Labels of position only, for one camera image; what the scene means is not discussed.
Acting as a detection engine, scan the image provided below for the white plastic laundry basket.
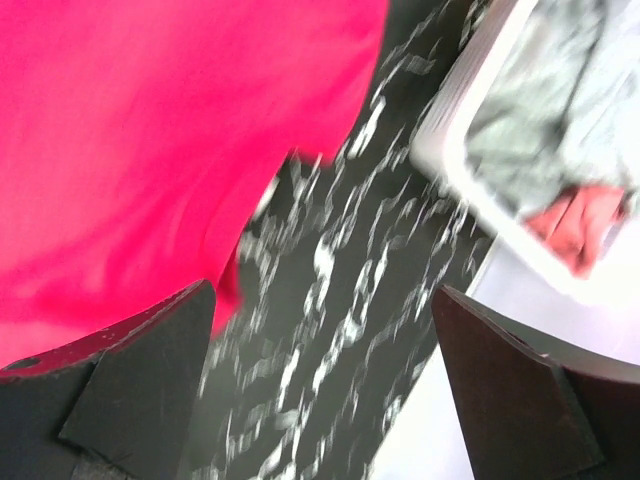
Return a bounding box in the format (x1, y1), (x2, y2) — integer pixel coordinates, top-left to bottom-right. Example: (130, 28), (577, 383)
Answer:
(412, 1), (639, 305)

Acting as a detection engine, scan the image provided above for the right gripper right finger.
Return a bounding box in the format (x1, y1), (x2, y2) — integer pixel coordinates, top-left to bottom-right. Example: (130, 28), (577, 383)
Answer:
(431, 286), (639, 479)

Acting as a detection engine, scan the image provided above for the salmon pink t shirt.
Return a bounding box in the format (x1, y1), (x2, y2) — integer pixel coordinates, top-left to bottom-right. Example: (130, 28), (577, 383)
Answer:
(525, 185), (626, 278)

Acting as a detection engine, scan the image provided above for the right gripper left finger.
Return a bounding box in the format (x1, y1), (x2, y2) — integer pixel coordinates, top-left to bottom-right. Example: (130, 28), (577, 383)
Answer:
(1, 281), (216, 479)

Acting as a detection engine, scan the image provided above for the grey t shirt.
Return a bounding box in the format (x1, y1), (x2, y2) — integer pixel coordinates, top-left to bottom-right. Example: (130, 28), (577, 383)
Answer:
(466, 1), (639, 214)

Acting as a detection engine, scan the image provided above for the pink red t shirt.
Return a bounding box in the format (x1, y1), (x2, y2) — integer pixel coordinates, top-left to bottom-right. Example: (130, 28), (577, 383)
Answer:
(1, 1), (389, 365)

